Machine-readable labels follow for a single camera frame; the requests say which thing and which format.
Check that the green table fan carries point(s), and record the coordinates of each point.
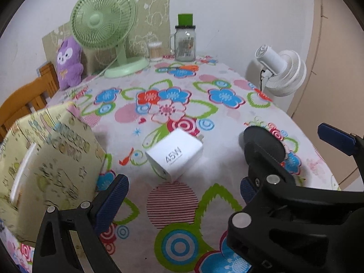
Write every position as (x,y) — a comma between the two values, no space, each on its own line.
(99,20)

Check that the floral tablecloth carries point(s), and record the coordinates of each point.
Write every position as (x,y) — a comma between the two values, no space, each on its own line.
(170,113)

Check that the purple plush toy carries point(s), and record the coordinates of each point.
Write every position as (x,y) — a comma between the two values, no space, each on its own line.
(69,65)

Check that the cotton swab jar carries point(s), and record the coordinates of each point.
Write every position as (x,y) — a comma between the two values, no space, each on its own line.
(155,52)

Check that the black round disc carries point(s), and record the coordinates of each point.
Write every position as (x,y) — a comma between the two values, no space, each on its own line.
(267,136)

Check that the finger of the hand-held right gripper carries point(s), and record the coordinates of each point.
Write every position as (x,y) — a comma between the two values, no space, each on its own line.
(268,182)
(337,140)

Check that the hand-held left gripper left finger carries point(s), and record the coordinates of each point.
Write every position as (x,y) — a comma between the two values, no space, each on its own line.
(113,202)

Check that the yellow patterned storage box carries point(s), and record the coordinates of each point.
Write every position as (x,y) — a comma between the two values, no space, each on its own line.
(65,148)

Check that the white circulator fan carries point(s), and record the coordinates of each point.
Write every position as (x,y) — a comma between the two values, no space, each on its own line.
(287,74)

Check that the wooden bed headboard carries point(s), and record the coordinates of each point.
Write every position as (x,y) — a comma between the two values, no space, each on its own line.
(22,102)

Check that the beige patterned board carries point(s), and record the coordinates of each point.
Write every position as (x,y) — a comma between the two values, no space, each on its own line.
(153,17)

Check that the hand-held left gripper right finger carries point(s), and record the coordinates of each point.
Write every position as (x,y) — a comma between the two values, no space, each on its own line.
(246,190)

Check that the white charger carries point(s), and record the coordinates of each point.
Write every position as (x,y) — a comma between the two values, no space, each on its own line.
(173,156)

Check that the glass mug jar green lid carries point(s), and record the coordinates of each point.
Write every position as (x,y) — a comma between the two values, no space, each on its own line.
(184,45)

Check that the brown door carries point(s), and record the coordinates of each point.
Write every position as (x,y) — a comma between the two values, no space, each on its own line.
(335,62)

